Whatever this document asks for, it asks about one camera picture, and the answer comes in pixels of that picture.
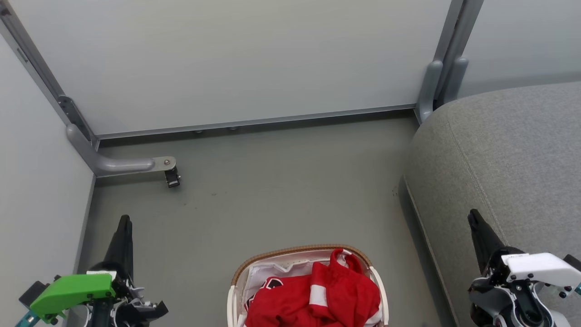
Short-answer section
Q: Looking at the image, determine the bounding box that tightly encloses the red garment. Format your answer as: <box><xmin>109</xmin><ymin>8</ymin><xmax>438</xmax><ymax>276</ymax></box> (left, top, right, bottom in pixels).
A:
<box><xmin>244</xmin><ymin>248</ymin><xmax>382</xmax><ymax>327</ymax></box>

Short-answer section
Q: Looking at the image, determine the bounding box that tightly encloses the white basket liner bag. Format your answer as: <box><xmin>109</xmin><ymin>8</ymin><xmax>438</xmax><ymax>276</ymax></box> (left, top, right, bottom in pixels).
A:
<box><xmin>240</xmin><ymin>249</ymin><xmax>384</xmax><ymax>327</ymax></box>

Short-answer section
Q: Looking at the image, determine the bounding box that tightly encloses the white laundry basket, brown rim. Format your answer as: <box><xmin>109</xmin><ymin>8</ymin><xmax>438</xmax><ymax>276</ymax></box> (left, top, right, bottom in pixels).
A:
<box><xmin>227</xmin><ymin>244</ymin><xmax>390</xmax><ymax>327</ymax></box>

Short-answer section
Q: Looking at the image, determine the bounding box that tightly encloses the long grey partition support foot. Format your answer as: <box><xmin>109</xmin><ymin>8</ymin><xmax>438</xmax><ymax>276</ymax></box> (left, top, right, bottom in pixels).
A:
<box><xmin>66</xmin><ymin>124</ymin><xmax>177</xmax><ymax>177</ymax></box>

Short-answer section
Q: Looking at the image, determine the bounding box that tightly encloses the short grey partition support foot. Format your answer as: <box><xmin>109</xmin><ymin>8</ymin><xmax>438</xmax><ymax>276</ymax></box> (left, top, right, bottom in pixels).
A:
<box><xmin>416</xmin><ymin>60</ymin><xmax>443</xmax><ymax>124</ymax></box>
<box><xmin>443</xmin><ymin>56</ymin><xmax>469</xmax><ymax>106</ymax></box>

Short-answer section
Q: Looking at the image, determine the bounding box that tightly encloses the black hinge bracket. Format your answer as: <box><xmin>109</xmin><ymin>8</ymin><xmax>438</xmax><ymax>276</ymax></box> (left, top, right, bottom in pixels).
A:
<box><xmin>58</xmin><ymin>94</ymin><xmax>94</xmax><ymax>139</ymax></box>

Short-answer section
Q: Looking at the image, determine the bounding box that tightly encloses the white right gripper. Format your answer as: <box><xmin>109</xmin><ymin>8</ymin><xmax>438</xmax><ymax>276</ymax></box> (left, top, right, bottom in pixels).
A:
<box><xmin>468</xmin><ymin>209</ymin><xmax>581</xmax><ymax>285</ymax></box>

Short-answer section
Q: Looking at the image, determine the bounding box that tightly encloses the grey metal partition post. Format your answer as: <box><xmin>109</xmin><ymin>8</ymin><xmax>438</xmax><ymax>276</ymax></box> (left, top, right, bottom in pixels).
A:
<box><xmin>0</xmin><ymin>0</ymin><xmax>100</xmax><ymax>150</ymax></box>
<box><xmin>433</xmin><ymin>0</ymin><xmax>484</xmax><ymax>109</ymax></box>

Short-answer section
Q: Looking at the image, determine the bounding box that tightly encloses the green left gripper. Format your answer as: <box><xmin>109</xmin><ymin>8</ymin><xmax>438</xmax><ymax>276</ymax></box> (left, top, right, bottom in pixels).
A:
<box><xmin>28</xmin><ymin>215</ymin><xmax>135</xmax><ymax>325</ymax></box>

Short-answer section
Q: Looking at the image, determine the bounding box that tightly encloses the grey metal partition bottom rail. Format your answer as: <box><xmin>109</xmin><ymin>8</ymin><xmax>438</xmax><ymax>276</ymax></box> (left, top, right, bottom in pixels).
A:
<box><xmin>96</xmin><ymin>104</ymin><xmax>416</xmax><ymax>139</ymax></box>

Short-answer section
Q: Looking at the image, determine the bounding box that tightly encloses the grey fabric sofa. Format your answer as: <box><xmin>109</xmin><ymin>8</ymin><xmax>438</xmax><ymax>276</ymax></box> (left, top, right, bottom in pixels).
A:
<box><xmin>402</xmin><ymin>82</ymin><xmax>581</xmax><ymax>327</ymax></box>

